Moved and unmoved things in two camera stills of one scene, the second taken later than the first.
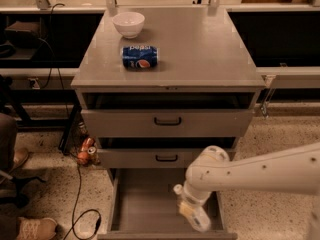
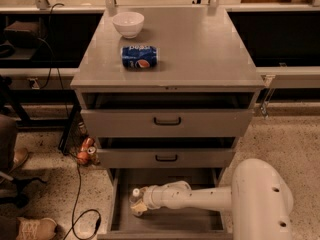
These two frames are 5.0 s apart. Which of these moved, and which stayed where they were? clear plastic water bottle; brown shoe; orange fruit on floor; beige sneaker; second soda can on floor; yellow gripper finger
Moved: yellow gripper finger; clear plastic water bottle
Stayed: second soda can on floor; orange fruit on floor; beige sneaker; brown shoe
